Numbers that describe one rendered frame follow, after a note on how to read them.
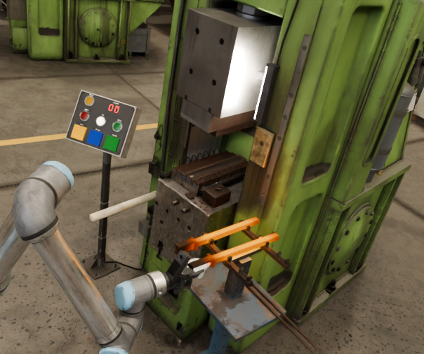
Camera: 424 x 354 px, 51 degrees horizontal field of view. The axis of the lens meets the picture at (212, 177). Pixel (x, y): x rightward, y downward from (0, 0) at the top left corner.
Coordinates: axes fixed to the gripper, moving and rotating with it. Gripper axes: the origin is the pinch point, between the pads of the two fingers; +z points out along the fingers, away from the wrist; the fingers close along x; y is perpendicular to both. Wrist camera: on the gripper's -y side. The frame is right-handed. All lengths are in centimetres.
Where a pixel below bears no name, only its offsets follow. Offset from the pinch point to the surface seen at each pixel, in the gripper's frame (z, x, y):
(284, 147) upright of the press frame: 49, -18, -33
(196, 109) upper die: 28, -57, -36
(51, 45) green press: 125, -519, 77
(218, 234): 14.1, -10.9, -0.8
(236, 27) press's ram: 30, -43, -78
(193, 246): 1.2, -10.5, 0.8
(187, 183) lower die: 28, -54, 3
